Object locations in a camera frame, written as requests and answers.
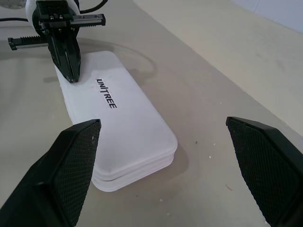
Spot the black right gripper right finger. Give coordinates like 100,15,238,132
225,116,303,227

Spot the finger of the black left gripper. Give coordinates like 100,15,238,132
65,30,82,83
48,35,73,83

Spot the white Unitree pencil case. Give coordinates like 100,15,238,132
53,50,178,193

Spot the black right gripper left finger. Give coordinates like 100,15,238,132
0,118,102,227

